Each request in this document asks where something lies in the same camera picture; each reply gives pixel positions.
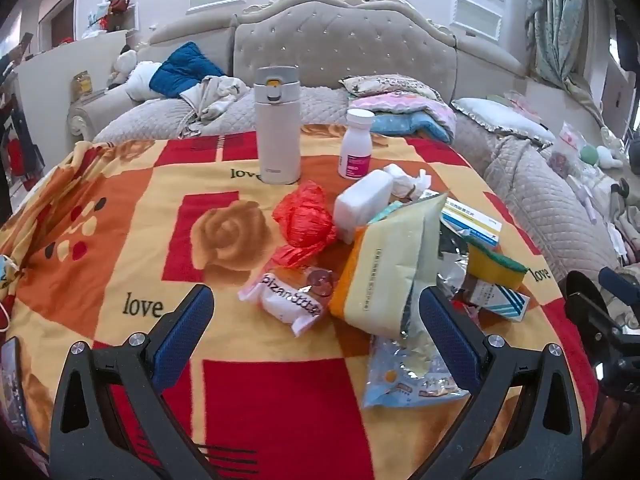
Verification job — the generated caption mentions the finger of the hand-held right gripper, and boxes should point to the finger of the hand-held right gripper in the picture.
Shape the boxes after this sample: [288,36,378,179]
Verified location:
[597,266,640,306]
[564,270,626,341]

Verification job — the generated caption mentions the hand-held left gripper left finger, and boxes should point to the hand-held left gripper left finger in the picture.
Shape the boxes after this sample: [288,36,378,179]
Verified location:
[48,284,221,480]

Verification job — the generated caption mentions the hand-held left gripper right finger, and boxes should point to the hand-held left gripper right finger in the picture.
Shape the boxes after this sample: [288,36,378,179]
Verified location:
[415,285,586,480]

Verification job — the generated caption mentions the light blue snack wrapper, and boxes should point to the light blue snack wrapper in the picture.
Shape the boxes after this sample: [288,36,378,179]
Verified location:
[361,332,473,409]

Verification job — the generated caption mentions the white box blue stripes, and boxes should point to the white box blue stripes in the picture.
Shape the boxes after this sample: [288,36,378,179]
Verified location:
[467,279,532,322]

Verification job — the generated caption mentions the silver foil wrapper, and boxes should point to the silver foil wrapper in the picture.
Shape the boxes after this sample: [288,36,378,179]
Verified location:
[436,230,483,306]

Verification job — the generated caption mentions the cream yellow packaging bag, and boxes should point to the cream yellow packaging bag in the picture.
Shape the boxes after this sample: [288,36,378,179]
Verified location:
[328,192,448,337]

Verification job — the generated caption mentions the yellow green sponge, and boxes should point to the yellow green sponge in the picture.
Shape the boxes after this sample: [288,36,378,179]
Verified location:
[466,237,529,288]

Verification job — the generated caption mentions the white snack wrapper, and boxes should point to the white snack wrapper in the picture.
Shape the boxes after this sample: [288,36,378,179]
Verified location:
[237,266,328,339]

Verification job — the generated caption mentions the pink transparent wrapper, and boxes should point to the pink transparent wrapper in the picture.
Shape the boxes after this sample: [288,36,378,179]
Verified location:
[305,269,337,299]

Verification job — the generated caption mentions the red plastic bag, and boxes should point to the red plastic bag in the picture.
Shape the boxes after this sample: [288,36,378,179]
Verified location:
[264,181,338,272]

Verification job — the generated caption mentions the grey quilted bedspread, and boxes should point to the grey quilted bedspread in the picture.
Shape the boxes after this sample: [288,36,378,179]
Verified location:
[92,82,628,272]

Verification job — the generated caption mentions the blue white medicine box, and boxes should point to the blue white medicine box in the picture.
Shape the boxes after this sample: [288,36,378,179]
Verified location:
[440,197,502,247]

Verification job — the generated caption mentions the orange red printed blanket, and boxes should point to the orange red printed blanket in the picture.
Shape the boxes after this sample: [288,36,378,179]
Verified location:
[0,122,606,480]

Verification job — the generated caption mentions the clear plastic bag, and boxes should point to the clear plastic bag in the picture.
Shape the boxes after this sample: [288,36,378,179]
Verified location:
[556,121,588,152]

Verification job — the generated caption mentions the white foam sponge block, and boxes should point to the white foam sponge block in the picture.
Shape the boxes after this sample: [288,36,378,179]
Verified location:
[333,170,395,245]

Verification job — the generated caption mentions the crumpled white tissue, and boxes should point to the crumpled white tissue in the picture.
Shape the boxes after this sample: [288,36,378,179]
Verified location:
[384,164,433,200]

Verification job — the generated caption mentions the smartphone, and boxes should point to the smartphone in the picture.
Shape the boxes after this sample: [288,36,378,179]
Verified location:
[0,337,37,442]

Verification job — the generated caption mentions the grey ruffled pillow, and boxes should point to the grey ruffled pillow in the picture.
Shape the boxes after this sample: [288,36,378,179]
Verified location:
[451,97,557,147]

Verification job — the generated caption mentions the white pill bottle pink label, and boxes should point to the white pill bottle pink label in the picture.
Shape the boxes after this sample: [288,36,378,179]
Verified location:
[338,108,376,180]

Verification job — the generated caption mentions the white thermos bottle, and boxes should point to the white thermos bottle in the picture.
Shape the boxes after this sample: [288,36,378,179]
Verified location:
[253,66,302,185]

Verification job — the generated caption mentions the white crumpled clothes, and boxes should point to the white crumpled clothes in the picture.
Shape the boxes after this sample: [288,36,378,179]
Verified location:
[179,75,249,122]

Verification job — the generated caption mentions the patterned pillow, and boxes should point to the patterned pillow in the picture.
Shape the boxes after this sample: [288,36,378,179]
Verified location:
[339,74,443,102]

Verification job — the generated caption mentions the blue jacket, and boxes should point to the blue jacket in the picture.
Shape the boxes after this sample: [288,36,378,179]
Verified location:
[148,41,227,99]

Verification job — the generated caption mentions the floral curtain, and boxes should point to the floral curtain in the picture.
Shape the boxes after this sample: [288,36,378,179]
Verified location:
[525,0,618,126]

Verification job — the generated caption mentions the glass jar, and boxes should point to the glass jar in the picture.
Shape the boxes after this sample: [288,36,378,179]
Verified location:
[72,71,95,99]

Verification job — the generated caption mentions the white plush toy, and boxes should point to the white plush toy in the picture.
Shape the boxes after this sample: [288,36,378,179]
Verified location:
[109,46,163,101]

